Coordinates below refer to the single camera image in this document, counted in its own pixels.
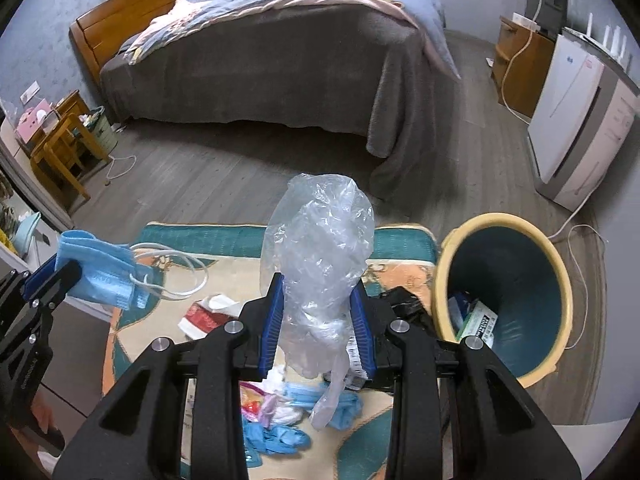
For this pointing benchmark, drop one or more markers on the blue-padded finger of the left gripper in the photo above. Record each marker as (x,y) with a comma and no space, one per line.
(49,285)

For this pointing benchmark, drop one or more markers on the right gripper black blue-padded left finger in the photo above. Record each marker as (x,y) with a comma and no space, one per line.
(135,432)

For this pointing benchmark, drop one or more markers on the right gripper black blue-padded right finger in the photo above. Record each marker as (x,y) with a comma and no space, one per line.
(497,429)

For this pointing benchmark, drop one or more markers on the blue surgical face mask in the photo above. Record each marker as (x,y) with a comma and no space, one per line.
(115,274)

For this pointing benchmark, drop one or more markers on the clear plastic bag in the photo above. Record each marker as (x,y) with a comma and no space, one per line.
(319,238)

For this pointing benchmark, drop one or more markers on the yellow teal trash bin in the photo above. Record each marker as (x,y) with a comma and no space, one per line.
(513,269)

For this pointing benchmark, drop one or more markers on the green white box in bin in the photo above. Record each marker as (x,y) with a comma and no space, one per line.
(472,318)

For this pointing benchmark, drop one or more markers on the blue nitrile gloves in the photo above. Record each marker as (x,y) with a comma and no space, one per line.
(270,419)

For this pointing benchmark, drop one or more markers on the wooden stool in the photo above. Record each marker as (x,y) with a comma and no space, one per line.
(63,157)

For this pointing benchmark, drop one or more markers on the red white wrapper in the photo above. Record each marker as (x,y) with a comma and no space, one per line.
(207,314)

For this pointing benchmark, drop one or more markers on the teal orange patterned rug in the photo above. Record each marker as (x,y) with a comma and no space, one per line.
(404,255)

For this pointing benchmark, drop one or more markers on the black plastic bag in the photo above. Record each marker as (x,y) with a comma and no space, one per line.
(409,308)

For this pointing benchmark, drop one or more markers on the pink box on nightstand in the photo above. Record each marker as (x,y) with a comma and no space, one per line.
(31,120)

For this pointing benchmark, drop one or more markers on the wooden headboard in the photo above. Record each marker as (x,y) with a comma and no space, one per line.
(98,33)

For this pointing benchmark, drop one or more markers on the white air purifier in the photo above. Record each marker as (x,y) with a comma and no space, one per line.
(584,114)

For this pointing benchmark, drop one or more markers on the bed with grey blanket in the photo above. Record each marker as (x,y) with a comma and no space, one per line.
(344,68)

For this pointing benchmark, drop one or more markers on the wooden cabinet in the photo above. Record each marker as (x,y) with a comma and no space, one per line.
(521,64)

